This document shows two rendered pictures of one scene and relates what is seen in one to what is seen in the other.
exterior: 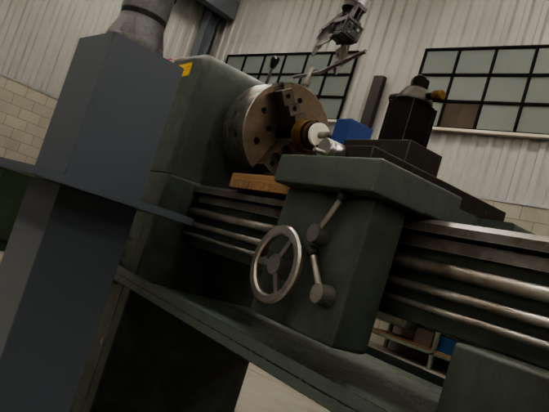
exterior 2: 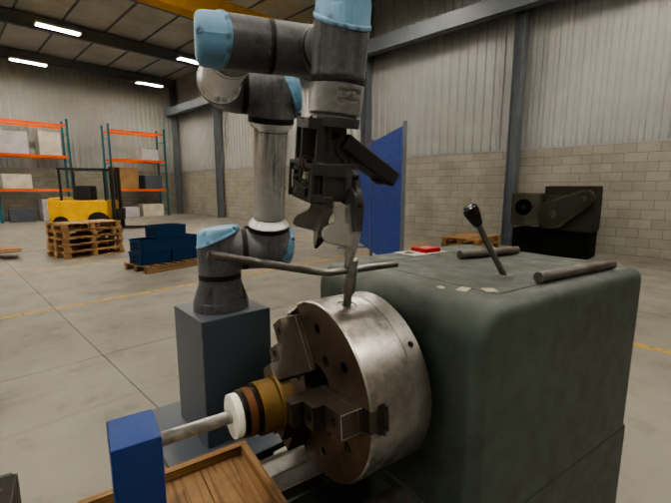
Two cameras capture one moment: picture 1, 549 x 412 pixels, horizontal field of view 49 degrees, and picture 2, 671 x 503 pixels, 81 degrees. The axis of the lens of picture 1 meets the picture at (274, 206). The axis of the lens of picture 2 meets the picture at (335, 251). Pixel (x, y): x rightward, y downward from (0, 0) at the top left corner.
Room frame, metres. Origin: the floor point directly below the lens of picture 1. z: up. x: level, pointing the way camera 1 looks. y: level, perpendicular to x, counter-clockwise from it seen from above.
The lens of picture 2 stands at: (1.81, -0.63, 1.43)
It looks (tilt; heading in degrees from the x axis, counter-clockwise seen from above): 9 degrees down; 90
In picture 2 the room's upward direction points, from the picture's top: straight up
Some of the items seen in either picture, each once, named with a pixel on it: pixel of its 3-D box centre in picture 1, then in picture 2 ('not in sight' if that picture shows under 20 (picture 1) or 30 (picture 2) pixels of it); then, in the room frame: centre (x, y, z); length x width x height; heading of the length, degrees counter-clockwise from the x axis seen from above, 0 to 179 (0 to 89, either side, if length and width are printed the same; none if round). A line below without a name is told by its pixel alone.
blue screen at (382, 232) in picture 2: not in sight; (371, 203); (2.55, 6.93, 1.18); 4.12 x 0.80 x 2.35; 97
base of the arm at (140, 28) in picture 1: (138, 34); (221, 289); (1.49, 0.46, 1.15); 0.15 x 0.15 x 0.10
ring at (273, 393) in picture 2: (307, 135); (265, 405); (1.70, -0.03, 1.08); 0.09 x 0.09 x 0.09; 33
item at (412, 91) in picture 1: (415, 96); not in sight; (1.26, -0.22, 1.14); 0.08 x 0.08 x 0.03
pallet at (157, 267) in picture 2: not in sight; (166, 246); (-1.31, 6.62, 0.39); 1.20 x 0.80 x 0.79; 53
